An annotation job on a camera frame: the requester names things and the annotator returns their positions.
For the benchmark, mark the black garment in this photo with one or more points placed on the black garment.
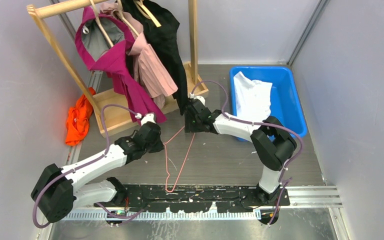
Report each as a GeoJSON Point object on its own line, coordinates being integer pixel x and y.
{"type": "Point", "coordinates": [163, 39]}

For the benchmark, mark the wooden hanger under black garment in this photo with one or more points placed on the wooden hanger under black garment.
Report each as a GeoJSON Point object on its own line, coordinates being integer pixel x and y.
{"type": "Point", "coordinates": [146, 12]}

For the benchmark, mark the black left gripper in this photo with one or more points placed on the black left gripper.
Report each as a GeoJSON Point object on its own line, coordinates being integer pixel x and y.
{"type": "Point", "coordinates": [158, 147]}

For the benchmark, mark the magenta dress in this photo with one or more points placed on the magenta dress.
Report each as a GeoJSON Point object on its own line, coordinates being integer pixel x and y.
{"type": "Point", "coordinates": [98, 55]}

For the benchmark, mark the wooden hanger under magenta dress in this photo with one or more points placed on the wooden hanger under magenta dress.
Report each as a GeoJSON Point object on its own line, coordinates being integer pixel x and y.
{"type": "Point", "coordinates": [99, 24]}

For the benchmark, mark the pink pleated garment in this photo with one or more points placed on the pink pleated garment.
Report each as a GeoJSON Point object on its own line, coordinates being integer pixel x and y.
{"type": "Point", "coordinates": [143, 63]}

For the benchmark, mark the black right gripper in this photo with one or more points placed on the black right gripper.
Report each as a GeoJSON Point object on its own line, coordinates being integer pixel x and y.
{"type": "Point", "coordinates": [188, 127]}

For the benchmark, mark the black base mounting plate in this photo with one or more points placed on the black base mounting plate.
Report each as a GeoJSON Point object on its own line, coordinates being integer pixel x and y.
{"type": "Point", "coordinates": [197, 202]}

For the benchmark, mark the blue plastic bin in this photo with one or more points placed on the blue plastic bin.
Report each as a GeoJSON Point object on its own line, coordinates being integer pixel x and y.
{"type": "Point", "coordinates": [285, 102]}

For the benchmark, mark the wooden hanger under pink garment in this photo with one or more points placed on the wooden hanger under pink garment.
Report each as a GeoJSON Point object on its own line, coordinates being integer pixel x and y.
{"type": "Point", "coordinates": [120, 15]}

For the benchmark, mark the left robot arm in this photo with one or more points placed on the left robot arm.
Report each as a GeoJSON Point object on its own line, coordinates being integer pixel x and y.
{"type": "Point", "coordinates": [59, 190]}

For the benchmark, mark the aluminium rail frame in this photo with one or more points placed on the aluminium rail frame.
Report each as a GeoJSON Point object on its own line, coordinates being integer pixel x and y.
{"type": "Point", "coordinates": [301, 197]}

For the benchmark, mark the pink wire hanger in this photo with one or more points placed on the pink wire hanger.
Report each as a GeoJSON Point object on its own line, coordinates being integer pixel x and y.
{"type": "Point", "coordinates": [168, 160]}

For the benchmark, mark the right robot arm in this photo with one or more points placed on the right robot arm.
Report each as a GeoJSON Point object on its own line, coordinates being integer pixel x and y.
{"type": "Point", "coordinates": [273, 144]}

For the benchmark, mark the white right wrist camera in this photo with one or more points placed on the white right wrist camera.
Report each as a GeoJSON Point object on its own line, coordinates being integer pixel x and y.
{"type": "Point", "coordinates": [200, 98]}

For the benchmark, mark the wooden clothes rack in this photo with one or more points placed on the wooden clothes rack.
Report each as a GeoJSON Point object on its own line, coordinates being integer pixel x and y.
{"type": "Point", "coordinates": [111, 118]}

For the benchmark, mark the orange cloth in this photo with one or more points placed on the orange cloth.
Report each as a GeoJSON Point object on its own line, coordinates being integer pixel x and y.
{"type": "Point", "coordinates": [78, 121]}

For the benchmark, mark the white skirt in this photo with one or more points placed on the white skirt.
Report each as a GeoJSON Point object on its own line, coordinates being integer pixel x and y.
{"type": "Point", "coordinates": [252, 98]}

